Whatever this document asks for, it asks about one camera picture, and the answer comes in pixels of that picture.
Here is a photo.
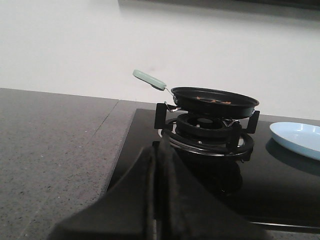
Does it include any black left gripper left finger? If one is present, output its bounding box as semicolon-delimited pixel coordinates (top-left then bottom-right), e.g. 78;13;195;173
48;146;156;240

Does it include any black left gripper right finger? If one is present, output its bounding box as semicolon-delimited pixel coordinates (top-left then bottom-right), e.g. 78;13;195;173
156;132;270;240

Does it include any black frying pan green handle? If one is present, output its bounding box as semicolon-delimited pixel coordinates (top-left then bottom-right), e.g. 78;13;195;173
132;69;260;120

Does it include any light blue plate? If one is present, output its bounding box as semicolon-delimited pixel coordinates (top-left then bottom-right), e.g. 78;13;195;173
269;122;320;161

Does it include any black gas burner with grate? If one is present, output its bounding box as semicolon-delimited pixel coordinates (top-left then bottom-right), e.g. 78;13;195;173
154;102;260;162

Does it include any black glass cooktop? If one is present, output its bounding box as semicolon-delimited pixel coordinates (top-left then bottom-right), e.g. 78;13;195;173
104;107;320;228

